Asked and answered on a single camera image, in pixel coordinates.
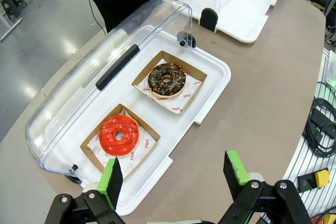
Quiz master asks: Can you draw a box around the coiled black cable bundle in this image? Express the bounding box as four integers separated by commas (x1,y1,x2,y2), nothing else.
301,81,336,159

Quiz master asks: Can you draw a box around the yellow red emergency button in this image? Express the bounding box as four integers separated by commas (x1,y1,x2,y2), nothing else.
311,212,336,224

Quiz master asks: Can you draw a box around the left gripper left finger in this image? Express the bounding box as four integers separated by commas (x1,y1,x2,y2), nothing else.
44,157,127,224

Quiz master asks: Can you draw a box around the yellow emergency stop box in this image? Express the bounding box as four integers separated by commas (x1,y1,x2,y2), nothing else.
314,169,331,189

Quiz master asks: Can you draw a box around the chocolate donut with nut crumbs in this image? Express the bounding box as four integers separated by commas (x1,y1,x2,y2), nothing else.
147,62,187,98

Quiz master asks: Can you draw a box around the white display case tray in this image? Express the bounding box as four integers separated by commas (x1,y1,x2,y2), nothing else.
43,24,232,216
177,0,281,44

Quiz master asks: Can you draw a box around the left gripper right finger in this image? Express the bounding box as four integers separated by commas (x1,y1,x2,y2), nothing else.
217,150,312,224

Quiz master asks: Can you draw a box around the red glazed donut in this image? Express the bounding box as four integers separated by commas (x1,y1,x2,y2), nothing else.
99,115,140,156

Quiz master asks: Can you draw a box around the black stop box bracket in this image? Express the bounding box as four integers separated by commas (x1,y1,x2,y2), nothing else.
297,173,320,194

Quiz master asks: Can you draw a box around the black rectangular mount block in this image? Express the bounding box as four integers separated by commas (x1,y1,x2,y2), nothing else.
310,108,336,141

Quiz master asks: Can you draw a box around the brown cardboard donut box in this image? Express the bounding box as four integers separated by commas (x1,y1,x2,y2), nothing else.
80,103,161,182
131,50,208,116

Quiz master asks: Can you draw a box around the grey metal workbench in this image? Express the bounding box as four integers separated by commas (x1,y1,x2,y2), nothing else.
0,0,36,42

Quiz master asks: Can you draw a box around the black lid hinge bracket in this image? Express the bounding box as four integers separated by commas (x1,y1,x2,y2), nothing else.
65,164,83,185
176,31,197,49
200,7,219,33

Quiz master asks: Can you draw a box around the white smiley print paper liner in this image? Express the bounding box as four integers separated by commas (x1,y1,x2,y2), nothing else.
133,58,203,114
87,110,157,176

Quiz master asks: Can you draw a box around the white slatted base plate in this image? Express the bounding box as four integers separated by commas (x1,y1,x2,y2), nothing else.
262,47,336,224

